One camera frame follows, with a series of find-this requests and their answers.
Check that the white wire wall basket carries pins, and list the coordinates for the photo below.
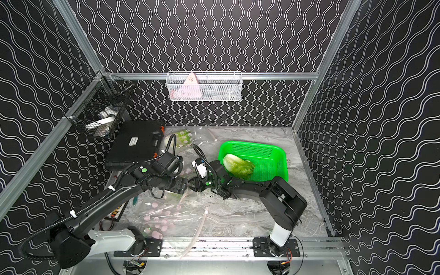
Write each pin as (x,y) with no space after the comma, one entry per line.
(215,86)

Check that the pink triangular card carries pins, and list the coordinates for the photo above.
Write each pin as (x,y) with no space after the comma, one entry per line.
(190,88)

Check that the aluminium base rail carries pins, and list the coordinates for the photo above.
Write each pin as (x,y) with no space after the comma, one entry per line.
(237,249)

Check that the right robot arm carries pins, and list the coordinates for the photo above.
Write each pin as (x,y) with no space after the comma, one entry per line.
(282,201)

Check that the ratchet wrench green handle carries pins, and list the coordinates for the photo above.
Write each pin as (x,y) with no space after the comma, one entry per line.
(135,200)

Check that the black tool case orange latches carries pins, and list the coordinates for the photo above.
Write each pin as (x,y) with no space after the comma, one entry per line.
(137,141)

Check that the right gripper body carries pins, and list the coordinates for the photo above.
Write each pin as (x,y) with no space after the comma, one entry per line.
(201,184)

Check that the zip-top bag with cabbage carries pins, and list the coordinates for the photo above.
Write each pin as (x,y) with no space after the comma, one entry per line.
(196,184)
(175,223)
(186,137)

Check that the green perforated plastic basket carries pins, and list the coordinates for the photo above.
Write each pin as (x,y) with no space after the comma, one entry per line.
(269,160)

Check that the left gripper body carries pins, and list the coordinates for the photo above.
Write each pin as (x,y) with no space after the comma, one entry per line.
(179,184)

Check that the small connector board with wires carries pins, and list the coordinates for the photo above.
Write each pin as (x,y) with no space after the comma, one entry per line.
(113,217)

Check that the black wire wall basket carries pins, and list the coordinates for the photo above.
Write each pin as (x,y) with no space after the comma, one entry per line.
(108,91)

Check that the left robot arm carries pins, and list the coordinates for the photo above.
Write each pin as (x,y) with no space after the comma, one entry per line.
(68,234)

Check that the white items in black basket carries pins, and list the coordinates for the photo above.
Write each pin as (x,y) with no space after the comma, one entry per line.
(101,127)

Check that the chinese cabbage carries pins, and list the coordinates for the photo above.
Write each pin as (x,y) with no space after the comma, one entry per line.
(238,167)

